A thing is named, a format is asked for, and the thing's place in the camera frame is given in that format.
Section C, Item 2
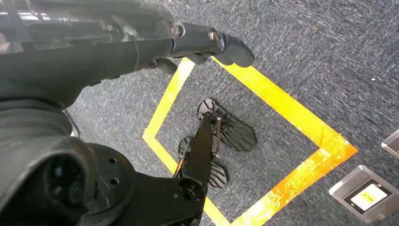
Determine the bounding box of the clear plastic film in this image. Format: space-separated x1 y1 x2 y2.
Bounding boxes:
0 0 178 50

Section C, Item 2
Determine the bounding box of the robot left arm ribbed sleeve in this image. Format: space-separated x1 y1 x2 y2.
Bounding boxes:
0 99 98 226

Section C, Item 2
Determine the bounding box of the black robot right foot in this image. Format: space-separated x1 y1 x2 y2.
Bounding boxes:
177 136 230 190

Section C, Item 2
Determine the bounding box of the yellow floor tape square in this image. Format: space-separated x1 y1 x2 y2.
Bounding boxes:
142 56 359 226

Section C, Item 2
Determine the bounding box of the labelled steel floor socket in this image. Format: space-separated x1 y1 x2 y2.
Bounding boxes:
328 165 399 226

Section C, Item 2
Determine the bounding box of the plain steel floor socket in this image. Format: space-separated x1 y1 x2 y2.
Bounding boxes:
381 129 399 160

